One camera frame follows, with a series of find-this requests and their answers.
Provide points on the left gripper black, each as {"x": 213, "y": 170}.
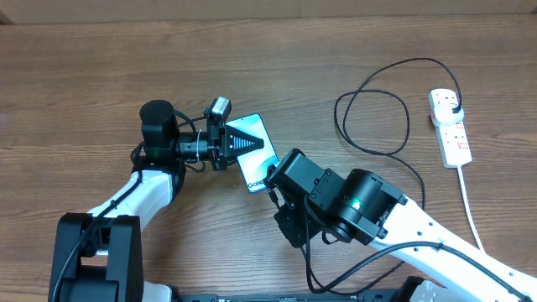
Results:
{"x": 221, "y": 137}

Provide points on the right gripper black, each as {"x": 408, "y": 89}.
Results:
{"x": 303, "y": 233}

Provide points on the blue smartphone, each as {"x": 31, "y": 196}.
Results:
{"x": 256, "y": 168}

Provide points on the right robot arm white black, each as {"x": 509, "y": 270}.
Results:
{"x": 364, "y": 207}

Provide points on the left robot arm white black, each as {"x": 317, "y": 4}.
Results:
{"x": 98, "y": 254}

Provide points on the white charger plug adapter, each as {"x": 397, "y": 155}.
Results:
{"x": 442, "y": 115}

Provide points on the white power strip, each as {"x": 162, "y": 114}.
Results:
{"x": 452, "y": 139}

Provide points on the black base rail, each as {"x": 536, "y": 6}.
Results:
{"x": 370, "y": 295}

